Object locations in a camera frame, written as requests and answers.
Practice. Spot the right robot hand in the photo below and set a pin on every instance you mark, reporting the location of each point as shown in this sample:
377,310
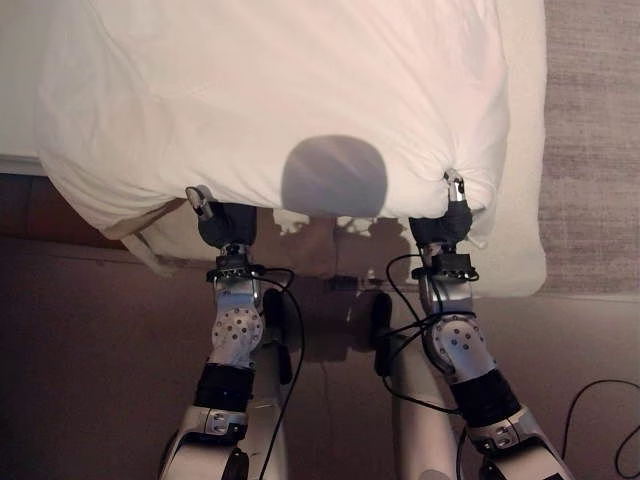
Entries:
442,227

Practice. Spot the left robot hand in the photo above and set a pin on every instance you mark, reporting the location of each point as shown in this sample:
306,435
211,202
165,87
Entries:
230,222

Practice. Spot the white duvet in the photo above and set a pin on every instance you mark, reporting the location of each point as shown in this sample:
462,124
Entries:
240,100

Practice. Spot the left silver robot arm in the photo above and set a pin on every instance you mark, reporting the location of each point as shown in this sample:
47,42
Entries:
235,330

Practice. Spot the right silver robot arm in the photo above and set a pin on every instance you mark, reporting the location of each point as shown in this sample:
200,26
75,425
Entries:
460,345

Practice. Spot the bed with white sheet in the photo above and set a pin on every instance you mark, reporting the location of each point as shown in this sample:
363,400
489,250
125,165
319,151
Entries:
526,150

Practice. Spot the right silver robot leg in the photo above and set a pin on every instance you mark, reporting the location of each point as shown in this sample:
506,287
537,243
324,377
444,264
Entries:
415,425

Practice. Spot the dark wooden bed frame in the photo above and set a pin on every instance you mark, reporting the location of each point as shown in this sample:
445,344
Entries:
55,210

